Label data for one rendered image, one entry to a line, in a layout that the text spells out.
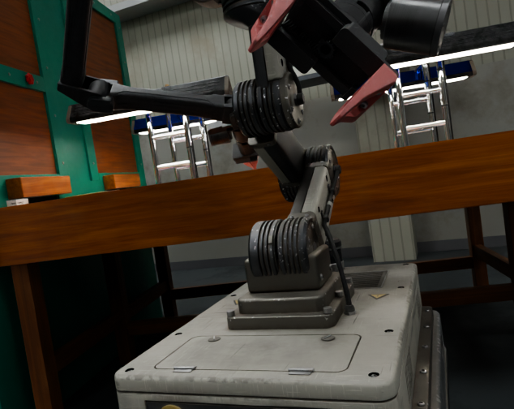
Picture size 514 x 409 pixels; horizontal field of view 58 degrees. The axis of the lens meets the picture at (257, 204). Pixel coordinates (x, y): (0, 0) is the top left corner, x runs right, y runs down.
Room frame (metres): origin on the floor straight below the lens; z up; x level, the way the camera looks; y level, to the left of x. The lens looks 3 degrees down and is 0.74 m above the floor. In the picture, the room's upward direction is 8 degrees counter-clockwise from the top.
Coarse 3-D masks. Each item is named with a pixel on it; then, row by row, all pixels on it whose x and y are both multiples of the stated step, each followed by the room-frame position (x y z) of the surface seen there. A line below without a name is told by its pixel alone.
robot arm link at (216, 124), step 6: (234, 120) 1.33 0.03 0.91; (210, 126) 1.39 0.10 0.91; (216, 126) 1.38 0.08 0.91; (222, 126) 1.37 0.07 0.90; (228, 126) 1.36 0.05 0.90; (234, 126) 1.35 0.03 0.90; (210, 132) 1.39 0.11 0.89; (216, 132) 1.39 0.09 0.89; (222, 132) 1.39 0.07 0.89; (210, 138) 1.39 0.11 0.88; (216, 138) 1.39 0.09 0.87; (222, 138) 1.39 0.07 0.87; (228, 138) 1.39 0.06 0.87; (216, 144) 1.41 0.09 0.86
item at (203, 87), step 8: (200, 80) 1.68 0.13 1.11; (208, 80) 1.67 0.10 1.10; (216, 80) 1.66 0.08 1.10; (224, 80) 1.65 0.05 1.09; (160, 88) 1.70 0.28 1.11; (176, 88) 1.68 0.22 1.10; (184, 88) 1.68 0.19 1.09; (192, 88) 1.67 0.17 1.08; (200, 88) 1.66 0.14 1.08; (208, 88) 1.65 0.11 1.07; (216, 88) 1.64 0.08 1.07; (224, 88) 1.64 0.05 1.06; (80, 104) 1.76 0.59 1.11; (72, 112) 1.74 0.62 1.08; (80, 112) 1.73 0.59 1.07; (88, 112) 1.73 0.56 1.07; (96, 112) 1.72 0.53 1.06; (120, 112) 1.70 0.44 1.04; (128, 112) 1.70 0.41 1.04; (72, 120) 1.73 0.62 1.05; (80, 120) 1.73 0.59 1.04
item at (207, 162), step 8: (168, 120) 2.12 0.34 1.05; (200, 120) 2.09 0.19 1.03; (168, 128) 2.12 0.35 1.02; (200, 128) 2.09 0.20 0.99; (192, 136) 2.10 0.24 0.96; (200, 136) 2.09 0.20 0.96; (208, 144) 2.10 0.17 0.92; (176, 152) 2.13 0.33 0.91; (208, 152) 2.10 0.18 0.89; (176, 160) 2.12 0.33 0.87; (208, 160) 2.09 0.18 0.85; (176, 168) 2.12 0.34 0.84; (184, 168) 2.12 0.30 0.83; (208, 168) 2.09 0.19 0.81; (176, 176) 2.12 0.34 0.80
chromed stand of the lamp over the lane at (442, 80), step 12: (444, 36) 1.53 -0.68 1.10; (444, 72) 1.69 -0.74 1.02; (396, 84) 1.72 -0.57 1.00; (444, 84) 1.69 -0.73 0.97; (396, 96) 1.72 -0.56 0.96; (408, 96) 1.71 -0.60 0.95; (444, 96) 1.69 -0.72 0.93; (444, 108) 1.69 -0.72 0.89; (444, 120) 1.69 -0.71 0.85; (444, 132) 1.70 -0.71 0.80; (408, 144) 1.71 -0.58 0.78
